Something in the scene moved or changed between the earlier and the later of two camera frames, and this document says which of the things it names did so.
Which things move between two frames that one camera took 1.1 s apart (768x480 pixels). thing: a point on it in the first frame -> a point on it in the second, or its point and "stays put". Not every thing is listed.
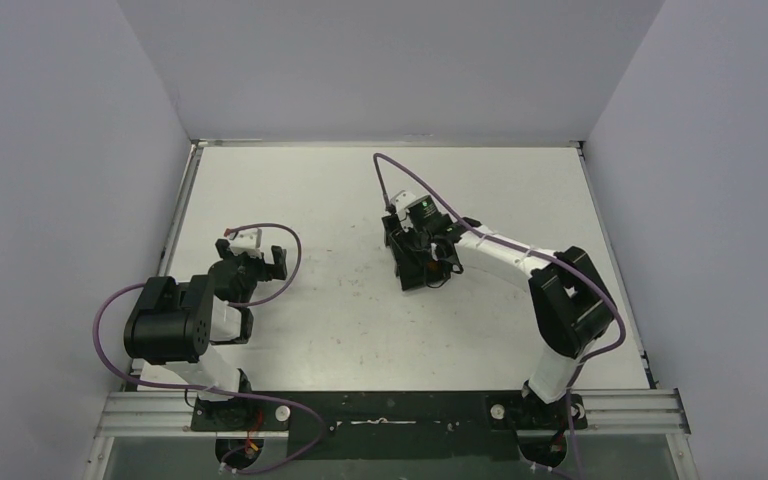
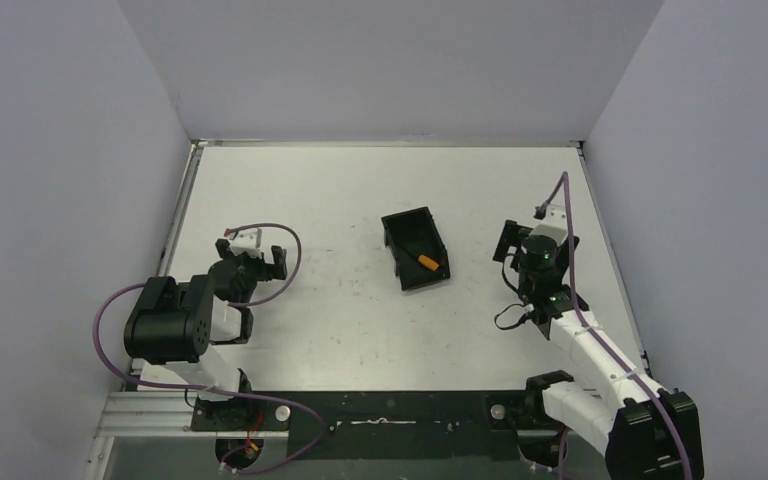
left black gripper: [251, 258] stays put
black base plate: [393, 425] stays put
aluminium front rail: [169, 415] stays put
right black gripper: [413, 253] -> [509, 244]
